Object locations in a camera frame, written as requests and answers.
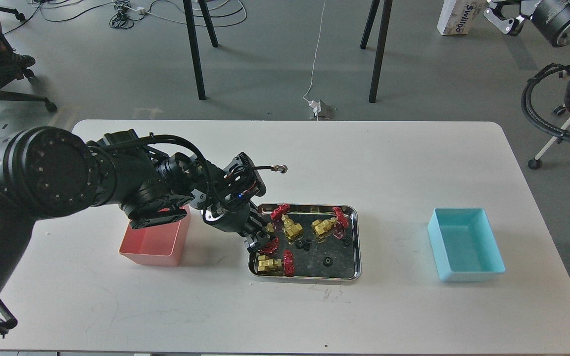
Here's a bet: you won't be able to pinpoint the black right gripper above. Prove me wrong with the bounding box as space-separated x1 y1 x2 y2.
483 0 570 47

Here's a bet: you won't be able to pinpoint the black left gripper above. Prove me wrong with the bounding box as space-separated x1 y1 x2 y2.
201 152 275 253

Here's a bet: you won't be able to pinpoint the brass valve red handle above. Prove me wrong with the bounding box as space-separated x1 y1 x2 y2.
271 204 303 244
255 250 295 277
311 206 350 244
258 222 279 258

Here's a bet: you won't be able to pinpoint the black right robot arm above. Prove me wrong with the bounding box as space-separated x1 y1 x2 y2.
483 0 570 142

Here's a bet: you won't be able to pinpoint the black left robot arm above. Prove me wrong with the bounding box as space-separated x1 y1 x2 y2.
0 127 275 335

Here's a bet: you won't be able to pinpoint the small black gear centre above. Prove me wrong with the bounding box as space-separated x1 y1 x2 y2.
296 238 312 252

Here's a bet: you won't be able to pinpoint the white cardboard box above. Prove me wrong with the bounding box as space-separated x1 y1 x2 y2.
437 0 488 36

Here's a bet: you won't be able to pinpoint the pink plastic box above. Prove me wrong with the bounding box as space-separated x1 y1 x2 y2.
118 205 191 267

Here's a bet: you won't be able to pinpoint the light blue plastic box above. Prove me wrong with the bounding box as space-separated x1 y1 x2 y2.
427 208 506 282

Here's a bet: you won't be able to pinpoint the shiny metal tray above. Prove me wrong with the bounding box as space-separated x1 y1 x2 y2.
248 203 362 282

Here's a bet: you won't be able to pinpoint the black stand leg right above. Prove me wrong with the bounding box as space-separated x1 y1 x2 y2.
360 0 394 103

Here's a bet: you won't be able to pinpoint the black stand leg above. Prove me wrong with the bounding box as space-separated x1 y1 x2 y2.
182 0 219 100
360 0 394 103

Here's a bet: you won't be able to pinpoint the floor power socket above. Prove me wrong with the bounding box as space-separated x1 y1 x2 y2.
309 100 334 120

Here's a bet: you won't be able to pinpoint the black stand leg left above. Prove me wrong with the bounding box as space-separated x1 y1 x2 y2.
182 0 219 100

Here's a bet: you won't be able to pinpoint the brass valve red handle bottom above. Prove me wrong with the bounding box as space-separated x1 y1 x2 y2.
255 250 295 277

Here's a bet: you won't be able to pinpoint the white cable on floor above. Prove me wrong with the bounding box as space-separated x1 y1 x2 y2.
303 0 328 107

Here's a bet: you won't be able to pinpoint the black cables on floor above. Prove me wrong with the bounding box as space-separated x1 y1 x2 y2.
0 0 248 29

